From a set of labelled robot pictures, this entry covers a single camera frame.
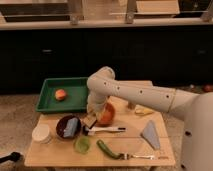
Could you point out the banana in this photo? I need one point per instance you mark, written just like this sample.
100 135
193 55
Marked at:
143 111

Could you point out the orange bowl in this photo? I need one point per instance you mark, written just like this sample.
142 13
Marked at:
106 116

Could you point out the metal cup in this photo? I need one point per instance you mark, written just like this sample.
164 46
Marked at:
131 106

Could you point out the wooden table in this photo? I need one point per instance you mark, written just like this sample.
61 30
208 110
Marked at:
124 149

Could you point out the green chili pepper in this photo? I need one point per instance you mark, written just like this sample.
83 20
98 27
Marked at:
106 150

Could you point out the blue sponge in bowl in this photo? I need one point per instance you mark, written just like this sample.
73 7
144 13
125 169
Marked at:
71 127

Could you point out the peach fruit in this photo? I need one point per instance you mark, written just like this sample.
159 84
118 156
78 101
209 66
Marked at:
60 94

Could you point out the metal fork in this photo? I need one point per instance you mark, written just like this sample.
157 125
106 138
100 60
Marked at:
126 156

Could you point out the green plastic cup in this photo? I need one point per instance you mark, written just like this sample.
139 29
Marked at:
82 144

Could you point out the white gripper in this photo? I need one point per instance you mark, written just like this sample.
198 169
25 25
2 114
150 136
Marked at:
96 109

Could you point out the green plastic tray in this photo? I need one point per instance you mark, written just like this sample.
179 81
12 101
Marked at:
75 101

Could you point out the white round container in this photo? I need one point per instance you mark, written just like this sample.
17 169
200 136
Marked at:
41 133

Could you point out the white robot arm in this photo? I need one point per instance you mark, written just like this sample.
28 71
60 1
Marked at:
195 110

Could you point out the dark red bowl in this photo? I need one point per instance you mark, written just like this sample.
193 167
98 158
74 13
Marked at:
61 125

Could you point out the black object on floor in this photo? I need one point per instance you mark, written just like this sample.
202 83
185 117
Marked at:
14 156

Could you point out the grey folded cloth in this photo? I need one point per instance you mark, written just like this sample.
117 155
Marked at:
150 134

